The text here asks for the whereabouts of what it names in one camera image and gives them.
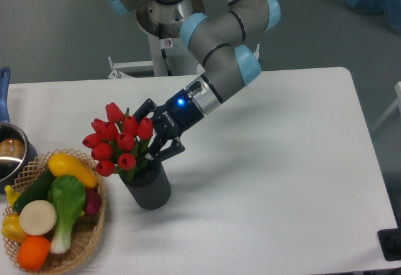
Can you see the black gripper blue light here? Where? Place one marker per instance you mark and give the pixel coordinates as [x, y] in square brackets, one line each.
[178, 114]

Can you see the red tulip bouquet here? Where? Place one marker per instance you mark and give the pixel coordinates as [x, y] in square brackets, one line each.
[120, 144]

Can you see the dark grey ribbed vase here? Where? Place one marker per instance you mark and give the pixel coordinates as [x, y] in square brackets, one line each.
[151, 189]

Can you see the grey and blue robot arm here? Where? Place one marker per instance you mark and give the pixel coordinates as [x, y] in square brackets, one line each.
[183, 40]

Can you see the purple radish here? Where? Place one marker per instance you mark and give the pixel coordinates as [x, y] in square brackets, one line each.
[93, 202]

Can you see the yellow squash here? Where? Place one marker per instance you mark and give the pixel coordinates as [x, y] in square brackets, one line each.
[61, 164]

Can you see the green bok choy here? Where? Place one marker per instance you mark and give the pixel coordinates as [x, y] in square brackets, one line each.
[68, 196]

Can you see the woven wicker basket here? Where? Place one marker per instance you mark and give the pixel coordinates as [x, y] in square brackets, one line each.
[86, 231]

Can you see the dark green cucumber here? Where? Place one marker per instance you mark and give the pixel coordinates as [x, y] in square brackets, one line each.
[38, 190]

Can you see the cream round slice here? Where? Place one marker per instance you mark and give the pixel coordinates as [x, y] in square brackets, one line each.
[38, 218]

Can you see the yellow banana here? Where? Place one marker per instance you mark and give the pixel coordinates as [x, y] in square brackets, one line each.
[11, 195]

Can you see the orange fruit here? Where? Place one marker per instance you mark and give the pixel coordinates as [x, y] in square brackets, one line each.
[33, 252]

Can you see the yellow bell pepper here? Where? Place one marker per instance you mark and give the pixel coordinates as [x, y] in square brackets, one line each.
[11, 228]

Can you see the white furniture leg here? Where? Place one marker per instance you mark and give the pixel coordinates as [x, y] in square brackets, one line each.
[390, 114]

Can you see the black device at table edge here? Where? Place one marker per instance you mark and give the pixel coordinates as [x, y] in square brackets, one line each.
[390, 243]

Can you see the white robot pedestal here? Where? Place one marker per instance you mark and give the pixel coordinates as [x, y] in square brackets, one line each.
[169, 57]

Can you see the blue handled saucepan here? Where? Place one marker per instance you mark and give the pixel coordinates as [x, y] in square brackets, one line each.
[16, 150]

